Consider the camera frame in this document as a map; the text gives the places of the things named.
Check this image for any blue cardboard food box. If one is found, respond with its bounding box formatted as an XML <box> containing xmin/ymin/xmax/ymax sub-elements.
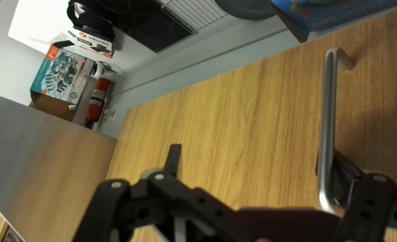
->
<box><xmin>271</xmin><ymin>0</ymin><xmax>397</xmax><ymax>45</ymax></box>

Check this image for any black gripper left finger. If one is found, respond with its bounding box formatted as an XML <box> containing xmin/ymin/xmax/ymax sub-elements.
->
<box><xmin>72</xmin><ymin>143</ymin><xmax>254</xmax><ymax>242</ymax></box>

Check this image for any white ribbed mat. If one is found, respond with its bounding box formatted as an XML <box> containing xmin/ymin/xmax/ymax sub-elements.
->
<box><xmin>154</xmin><ymin>0</ymin><xmax>229</xmax><ymax>34</ymax></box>

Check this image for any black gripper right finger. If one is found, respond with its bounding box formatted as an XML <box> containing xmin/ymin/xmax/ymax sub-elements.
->
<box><xmin>315</xmin><ymin>150</ymin><xmax>397</xmax><ymax>242</ymax></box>

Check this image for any black cooking pot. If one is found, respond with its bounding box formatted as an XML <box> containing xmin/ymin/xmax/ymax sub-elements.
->
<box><xmin>66</xmin><ymin>0</ymin><xmax>118</xmax><ymax>43</ymax></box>

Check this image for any red fire extinguisher by counter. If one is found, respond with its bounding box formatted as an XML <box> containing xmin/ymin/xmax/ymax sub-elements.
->
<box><xmin>84</xmin><ymin>76</ymin><xmax>115</xmax><ymax>132</ymax></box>

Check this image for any silver handle of narrow door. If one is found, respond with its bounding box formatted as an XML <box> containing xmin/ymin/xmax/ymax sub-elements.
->
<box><xmin>317</xmin><ymin>46</ymin><xmax>357</xmax><ymax>218</ymax></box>

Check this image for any dark round plate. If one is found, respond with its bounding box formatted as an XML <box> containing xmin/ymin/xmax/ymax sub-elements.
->
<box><xmin>214</xmin><ymin>0</ymin><xmax>279</xmax><ymax>22</ymax></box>

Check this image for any narrow wooden cabinet door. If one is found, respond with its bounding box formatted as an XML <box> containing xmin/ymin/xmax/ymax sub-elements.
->
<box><xmin>104</xmin><ymin>3</ymin><xmax>397</xmax><ymax>242</ymax></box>

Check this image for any teal printed cardboard box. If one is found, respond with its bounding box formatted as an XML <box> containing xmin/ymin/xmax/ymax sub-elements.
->
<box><xmin>29</xmin><ymin>43</ymin><xmax>97</xmax><ymax>124</ymax></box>

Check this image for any black glass cooktop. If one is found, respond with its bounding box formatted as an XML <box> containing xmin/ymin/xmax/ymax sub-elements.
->
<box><xmin>96</xmin><ymin>0</ymin><xmax>196</xmax><ymax>55</ymax></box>

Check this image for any white black printed box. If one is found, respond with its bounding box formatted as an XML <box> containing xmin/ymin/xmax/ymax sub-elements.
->
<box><xmin>53</xmin><ymin>29</ymin><xmax>118</xmax><ymax>61</ymax></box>

